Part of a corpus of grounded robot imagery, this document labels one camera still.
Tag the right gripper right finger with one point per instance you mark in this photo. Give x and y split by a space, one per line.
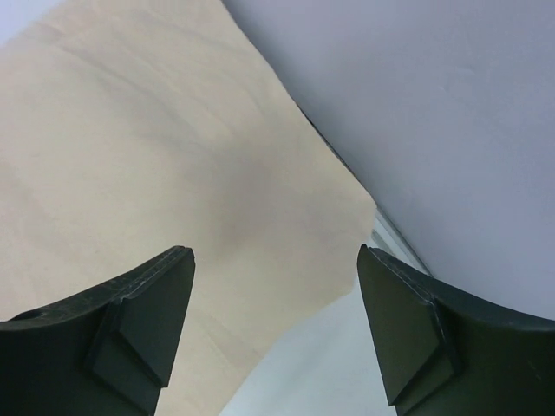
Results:
443 351

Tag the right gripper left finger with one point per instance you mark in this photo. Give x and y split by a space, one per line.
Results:
108 350

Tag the beige cloth surgical kit wrap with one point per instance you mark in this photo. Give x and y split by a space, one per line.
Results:
128 127

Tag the right side aluminium rail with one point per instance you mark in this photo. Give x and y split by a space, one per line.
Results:
386 237

